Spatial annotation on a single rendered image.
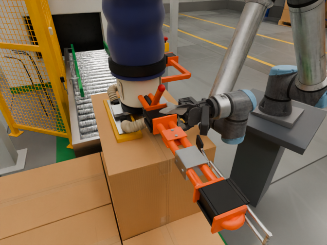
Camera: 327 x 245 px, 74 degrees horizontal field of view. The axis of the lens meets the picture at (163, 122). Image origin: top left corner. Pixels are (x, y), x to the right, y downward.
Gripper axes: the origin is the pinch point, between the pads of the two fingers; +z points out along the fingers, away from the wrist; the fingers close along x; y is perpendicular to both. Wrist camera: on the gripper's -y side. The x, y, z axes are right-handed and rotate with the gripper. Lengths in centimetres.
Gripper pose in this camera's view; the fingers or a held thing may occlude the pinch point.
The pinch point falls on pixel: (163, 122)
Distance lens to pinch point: 70.3
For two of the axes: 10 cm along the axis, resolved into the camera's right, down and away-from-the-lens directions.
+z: -9.3, 2.1, -3.1
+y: -3.8, -5.2, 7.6
